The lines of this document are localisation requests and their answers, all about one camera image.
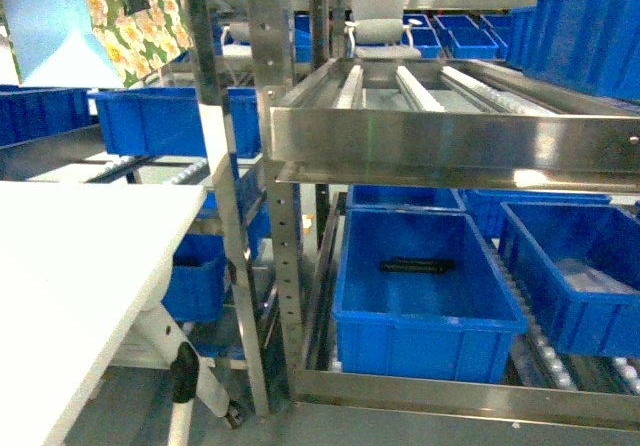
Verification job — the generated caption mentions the flower gift bag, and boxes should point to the flower gift bag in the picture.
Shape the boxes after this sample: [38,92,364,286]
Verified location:
[1,0,191,88]

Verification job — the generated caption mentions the steel rack upright post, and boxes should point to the steel rack upright post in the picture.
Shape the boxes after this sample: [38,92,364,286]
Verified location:
[247,0,304,398]

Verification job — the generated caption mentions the white table leg frame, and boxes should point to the white table leg frame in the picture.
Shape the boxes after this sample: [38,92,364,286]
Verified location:
[134,305,244,445]

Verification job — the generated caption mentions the blue crate lower right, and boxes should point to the blue crate lower right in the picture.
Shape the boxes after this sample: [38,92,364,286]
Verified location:
[499,203,639,358]

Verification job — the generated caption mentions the black object in crate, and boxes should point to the black object in crate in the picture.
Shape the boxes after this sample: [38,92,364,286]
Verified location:
[379,257,456,275]

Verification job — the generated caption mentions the steel rack front rail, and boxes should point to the steel rack front rail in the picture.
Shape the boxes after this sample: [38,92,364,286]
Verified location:
[268,107,639,195]

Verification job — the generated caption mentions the small blue bin under table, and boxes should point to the small blue bin under table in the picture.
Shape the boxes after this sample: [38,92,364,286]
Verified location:
[162,234,227,322]

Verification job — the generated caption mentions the grey office chair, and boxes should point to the grey office chair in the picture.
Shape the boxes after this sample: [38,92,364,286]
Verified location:
[345,0,421,59]

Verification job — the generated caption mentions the blue crate behind table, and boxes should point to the blue crate behind table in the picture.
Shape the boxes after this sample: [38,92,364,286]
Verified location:
[88,87,261,160]

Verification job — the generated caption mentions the blue crate with black object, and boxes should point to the blue crate with black object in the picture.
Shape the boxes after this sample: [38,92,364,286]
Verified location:
[333,209,527,383]

